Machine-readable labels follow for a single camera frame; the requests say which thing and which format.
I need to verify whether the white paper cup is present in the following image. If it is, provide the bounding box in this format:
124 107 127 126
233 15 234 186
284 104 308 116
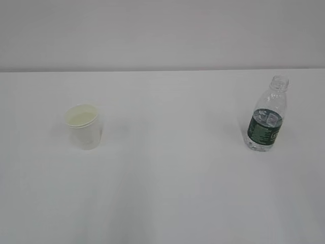
64 104 102 150

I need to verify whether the clear plastic water bottle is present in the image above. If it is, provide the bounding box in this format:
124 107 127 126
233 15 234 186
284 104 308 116
244 75 289 152

